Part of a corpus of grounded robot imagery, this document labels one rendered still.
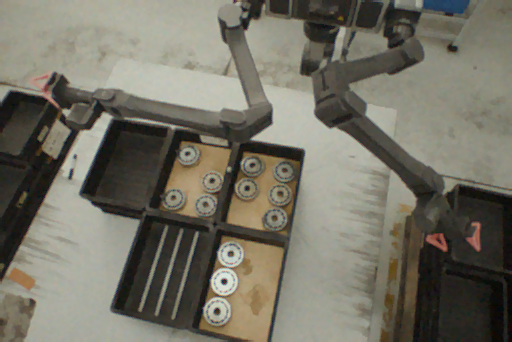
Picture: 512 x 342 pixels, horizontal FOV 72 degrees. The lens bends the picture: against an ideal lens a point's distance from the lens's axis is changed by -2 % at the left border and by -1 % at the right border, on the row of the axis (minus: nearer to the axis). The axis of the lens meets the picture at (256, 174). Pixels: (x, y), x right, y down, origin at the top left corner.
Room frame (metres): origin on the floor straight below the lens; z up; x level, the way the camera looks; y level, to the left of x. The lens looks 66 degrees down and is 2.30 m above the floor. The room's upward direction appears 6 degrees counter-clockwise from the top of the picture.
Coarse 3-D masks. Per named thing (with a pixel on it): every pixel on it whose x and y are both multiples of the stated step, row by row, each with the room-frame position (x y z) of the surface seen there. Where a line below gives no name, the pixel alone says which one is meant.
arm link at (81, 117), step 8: (104, 88) 0.67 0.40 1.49; (96, 96) 0.65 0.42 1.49; (104, 96) 0.64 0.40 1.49; (112, 96) 0.64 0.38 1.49; (80, 104) 0.63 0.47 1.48; (96, 104) 0.64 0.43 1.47; (72, 112) 0.61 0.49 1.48; (80, 112) 0.61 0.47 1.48; (88, 112) 0.61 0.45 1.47; (96, 112) 0.62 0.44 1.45; (72, 120) 0.58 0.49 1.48; (80, 120) 0.59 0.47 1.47; (88, 120) 0.59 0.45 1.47; (96, 120) 0.60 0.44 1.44; (80, 128) 0.58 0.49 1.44; (88, 128) 0.58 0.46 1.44
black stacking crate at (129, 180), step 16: (112, 128) 0.92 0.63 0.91; (128, 128) 0.94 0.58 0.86; (144, 128) 0.92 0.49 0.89; (160, 128) 0.89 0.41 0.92; (112, 144) 0.87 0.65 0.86; (128, 144) 0.88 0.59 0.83; (144, 144) 0.87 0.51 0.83; (160, 144) 0.86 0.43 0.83; (96, 160) 0.76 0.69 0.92; (112, 160) 0.80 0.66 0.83; (128, 160) 0.79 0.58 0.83; (144, 160) 0.78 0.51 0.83; (96, 176) 0.70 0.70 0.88; (112, 176) 0.72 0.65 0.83; (128, 176) 0.71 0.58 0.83; (144, 176) 0.70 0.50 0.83; (96, 192) 0.65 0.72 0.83; (112, 192) 0.64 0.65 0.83; (128, 192) 0.63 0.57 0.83; (144, 192) 0.62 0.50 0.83; (112, 208) 0.56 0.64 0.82; (128, 208) 0.54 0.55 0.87
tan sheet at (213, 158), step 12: (192, 144) 0.84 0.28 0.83; (204, 156) 0.77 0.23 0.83; (216, 156) 0.76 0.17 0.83; (228, 156) 0.76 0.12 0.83; (180, 168) 0.72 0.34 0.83; (192, 168) 0.72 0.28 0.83; (204, 168) 0.71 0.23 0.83; (216, 168) 0.70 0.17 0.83; (180, 180) 0.66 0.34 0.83; (192, 180) 0.66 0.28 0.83; (192, 192) 0.60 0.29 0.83; (204, 192) 0.59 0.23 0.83; (192, 204) 0.54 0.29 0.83
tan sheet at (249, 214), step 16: (272, 160) 0.71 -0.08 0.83; (288, 160) 0.71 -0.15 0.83; (240, 176) 0.65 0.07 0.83; (272, 176) 0.64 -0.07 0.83; (240, 208) 0.50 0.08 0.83; (256, 208) 0.50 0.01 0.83; (288, 208) 0.48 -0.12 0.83; (240, 224) 0.43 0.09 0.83; (256, 224) 0.43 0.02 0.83; (288, 224) 0.41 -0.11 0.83
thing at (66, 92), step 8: (56, 80) 0.71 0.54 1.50; (64, 80) 0.73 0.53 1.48; (48, 88) 0.68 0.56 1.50; (56, 88) 0.69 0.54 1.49; (64, 88) 0.70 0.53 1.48; (72, 88) 0.69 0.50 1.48; (56, 96) 0.67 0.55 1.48; (64, 96) 0.68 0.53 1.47; (72, 96) 0.67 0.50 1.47; (64, 104) 0.68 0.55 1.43; (72, 104) 0.70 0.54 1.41
